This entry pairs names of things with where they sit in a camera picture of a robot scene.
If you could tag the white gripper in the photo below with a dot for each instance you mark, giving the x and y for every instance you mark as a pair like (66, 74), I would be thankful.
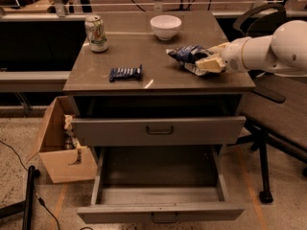
(232, 57)

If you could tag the blue chip bag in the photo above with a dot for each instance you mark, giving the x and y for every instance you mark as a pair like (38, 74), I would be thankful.
(187, 56)

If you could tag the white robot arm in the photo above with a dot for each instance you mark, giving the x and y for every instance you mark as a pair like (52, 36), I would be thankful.
(283, 52)

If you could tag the white bowl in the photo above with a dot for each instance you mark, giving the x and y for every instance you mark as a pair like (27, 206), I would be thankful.
(165, 27)

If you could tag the upper grey drawer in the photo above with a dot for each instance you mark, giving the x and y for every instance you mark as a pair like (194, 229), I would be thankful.
(158, 132)

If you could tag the black office chair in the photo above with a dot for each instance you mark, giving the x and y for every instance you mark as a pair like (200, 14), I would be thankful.
(276, 108)

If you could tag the grey drawer cabinet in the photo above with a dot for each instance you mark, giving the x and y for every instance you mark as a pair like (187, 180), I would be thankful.
(165, 90)

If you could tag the blue candy bar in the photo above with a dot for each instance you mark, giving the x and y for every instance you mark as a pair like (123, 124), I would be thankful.
(125, 73)

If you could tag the green white soda can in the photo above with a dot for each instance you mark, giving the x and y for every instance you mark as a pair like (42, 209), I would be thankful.
(95, 31)

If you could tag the lower grey open drawer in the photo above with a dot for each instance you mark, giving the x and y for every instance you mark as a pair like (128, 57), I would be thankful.
(159, 185)

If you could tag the crumpled items in box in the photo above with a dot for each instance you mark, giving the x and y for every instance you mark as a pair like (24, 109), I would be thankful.
(71, 141)

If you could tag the cardboard box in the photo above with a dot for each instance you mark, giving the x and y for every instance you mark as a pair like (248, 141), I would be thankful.
(62, 165)

